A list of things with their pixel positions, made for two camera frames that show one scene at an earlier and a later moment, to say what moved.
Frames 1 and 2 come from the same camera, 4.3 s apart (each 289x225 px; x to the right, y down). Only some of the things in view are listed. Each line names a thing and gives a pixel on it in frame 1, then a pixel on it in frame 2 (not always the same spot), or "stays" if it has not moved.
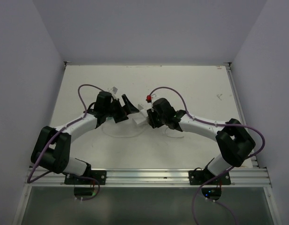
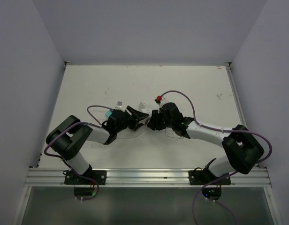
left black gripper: [127, 108] to [134, 122]
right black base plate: [201, 177] stays
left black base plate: [99, 175] stays
